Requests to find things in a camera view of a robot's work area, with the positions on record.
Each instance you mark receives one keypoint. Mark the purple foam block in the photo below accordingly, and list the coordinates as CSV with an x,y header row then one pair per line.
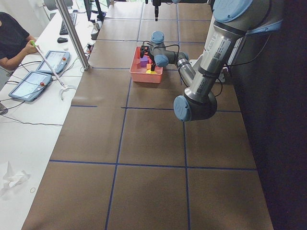
x,y
143,61

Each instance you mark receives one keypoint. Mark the teach pendant tablet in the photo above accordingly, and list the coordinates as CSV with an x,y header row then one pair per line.
x,y
31,86
57,60

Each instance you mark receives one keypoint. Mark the seated person black shirt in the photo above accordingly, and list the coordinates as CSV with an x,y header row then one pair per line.
x,y
13,39

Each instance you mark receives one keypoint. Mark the black computer mouse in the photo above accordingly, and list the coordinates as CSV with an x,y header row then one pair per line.
x,y
61,40

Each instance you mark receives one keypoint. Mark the upper teach pendant tablet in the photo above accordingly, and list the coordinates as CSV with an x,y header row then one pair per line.
x,y
57,60

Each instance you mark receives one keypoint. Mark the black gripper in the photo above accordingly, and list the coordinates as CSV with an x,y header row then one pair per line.
x,y
152,63
156,10

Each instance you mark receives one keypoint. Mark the long reach grabber stick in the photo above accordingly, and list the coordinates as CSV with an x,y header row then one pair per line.
x,y
64,86

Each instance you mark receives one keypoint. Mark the crumpled white tissue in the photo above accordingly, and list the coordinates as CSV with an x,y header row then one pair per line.
x,y
10,179

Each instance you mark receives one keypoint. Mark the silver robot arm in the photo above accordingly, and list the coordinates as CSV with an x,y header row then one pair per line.
x,y
231,20
167,2

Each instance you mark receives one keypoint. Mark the pink plastic bin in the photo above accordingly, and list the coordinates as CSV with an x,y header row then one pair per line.
x,y
139,74

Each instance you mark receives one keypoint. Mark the orange foam block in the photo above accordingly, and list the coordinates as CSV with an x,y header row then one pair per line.
x,y
149,67

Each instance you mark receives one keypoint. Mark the person's hand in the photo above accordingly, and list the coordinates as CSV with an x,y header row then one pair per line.
x,y
30,49

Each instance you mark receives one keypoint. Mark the aluminium frame post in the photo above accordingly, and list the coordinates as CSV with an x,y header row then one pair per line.
x,y
61,6

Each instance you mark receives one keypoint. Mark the lower teach pendant tablet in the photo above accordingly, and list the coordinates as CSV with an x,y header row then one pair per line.
x,y
31,86

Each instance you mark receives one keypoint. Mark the yellow foam block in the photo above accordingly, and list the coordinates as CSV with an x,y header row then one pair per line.
x,y
150,71

